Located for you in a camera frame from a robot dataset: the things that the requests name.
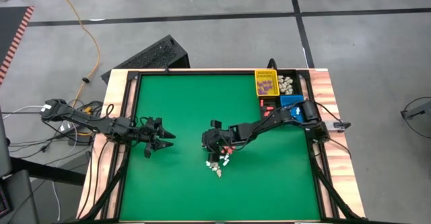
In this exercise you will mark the black arched bracket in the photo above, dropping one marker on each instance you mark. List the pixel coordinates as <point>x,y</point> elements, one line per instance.
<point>271,62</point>

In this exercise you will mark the yellow plastic basket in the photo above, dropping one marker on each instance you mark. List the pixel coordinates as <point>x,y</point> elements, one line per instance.
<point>274,74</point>

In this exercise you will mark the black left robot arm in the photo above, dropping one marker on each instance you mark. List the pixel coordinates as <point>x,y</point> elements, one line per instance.
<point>101,124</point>

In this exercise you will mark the gray equipment cart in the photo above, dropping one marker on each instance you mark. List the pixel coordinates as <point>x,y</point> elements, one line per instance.
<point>20,197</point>

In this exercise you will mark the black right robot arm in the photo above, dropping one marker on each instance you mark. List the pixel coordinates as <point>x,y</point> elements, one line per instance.
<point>262,126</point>

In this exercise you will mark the green table mat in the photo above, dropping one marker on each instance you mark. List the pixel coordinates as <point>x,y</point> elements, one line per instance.
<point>168,190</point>

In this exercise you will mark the black diagonal frame brace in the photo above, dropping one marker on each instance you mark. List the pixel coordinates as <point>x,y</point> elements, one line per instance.
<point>107,190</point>
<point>331,190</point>

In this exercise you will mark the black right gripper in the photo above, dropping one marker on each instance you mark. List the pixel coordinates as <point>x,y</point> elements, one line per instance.
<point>220,138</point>

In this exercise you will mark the black plastic basket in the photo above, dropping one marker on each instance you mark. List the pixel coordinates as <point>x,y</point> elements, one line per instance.
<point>295,84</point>
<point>264,118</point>

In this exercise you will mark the black stand leg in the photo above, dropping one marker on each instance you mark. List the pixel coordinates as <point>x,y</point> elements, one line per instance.
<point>47,172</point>

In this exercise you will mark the black orange-striped floor mat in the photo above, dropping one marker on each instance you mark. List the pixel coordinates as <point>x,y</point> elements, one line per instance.
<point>8,32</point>

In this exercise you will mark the blue plastic basket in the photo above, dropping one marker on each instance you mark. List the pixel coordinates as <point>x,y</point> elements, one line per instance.
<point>286,101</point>

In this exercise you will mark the black perforated metal case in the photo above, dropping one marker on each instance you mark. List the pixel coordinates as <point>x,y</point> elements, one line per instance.
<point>151,56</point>

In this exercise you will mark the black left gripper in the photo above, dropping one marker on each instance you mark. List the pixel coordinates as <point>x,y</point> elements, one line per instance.
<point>149,131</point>

